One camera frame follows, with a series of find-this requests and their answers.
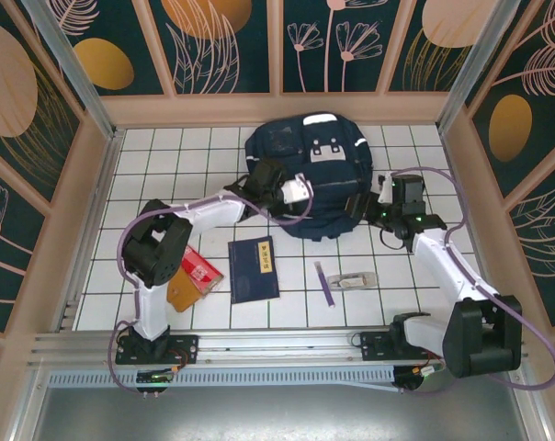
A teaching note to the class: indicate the navy blue backpack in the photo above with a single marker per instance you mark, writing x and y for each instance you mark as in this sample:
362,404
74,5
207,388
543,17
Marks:
335,184

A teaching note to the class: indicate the clear plastic pouch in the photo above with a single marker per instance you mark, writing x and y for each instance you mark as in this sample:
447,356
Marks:
351,281

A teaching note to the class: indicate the purple pen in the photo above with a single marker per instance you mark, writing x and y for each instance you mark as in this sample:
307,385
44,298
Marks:
324,282

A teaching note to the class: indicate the navy blue notebook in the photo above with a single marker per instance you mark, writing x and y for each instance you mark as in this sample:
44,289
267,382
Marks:
252,271

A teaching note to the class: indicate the red tissue packet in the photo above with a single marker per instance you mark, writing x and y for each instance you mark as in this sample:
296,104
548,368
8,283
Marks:
201,271

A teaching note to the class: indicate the brown leather wallet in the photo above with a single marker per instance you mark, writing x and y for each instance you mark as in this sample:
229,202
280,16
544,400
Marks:
181,294

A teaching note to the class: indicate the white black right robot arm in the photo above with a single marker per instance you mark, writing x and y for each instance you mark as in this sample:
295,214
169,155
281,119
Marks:
443,262

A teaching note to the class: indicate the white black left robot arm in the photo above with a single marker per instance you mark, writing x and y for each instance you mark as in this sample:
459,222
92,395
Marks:
208,213

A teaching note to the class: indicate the small green circuit board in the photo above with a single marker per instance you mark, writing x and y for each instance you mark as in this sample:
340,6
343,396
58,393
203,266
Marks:
155,377
427,371

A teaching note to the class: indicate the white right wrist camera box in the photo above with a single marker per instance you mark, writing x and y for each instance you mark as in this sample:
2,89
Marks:
386,188

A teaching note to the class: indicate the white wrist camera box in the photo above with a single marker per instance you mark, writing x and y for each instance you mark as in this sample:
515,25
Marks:
298,190
386,188

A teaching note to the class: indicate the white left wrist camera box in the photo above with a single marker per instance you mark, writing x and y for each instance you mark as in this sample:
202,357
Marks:
298,190

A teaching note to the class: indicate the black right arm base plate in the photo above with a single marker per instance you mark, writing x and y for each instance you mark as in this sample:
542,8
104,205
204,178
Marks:
374,344

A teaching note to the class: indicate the aluminium side rail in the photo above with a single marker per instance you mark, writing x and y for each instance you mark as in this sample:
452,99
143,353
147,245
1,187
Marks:
106,161

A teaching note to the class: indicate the aluminium mounting rail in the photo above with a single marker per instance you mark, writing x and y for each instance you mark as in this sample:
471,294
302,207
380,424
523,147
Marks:
277,344

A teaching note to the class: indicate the aluminium frame post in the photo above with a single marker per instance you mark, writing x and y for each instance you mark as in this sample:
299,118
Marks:
75,69
472,59

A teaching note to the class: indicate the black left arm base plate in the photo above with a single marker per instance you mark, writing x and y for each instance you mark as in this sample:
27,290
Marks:
185,349

